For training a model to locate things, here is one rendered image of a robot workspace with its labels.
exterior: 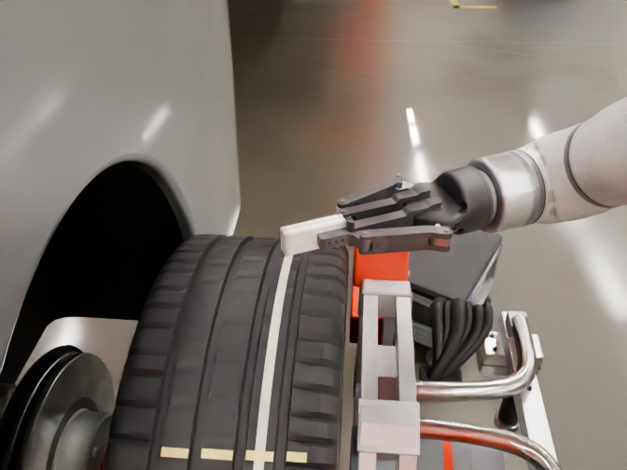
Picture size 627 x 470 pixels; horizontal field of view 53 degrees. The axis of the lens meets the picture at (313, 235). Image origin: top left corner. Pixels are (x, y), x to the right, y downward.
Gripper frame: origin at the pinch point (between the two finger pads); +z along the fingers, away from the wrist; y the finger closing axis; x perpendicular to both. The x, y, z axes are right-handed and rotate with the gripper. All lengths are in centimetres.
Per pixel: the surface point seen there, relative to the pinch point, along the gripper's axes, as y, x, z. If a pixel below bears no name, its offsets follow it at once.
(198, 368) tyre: -4.9, -10.1, 14.8
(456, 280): 74, -92, -75
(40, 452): 6.5, -30.6, 35.4
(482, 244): 86, -92, -92
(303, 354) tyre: -7.5, -9.5, 3.9
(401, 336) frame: -4.5, -14.7, -9.6
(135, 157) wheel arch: 24.0, -0.4, 15.6
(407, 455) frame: -18.0, -17.1, -3.7
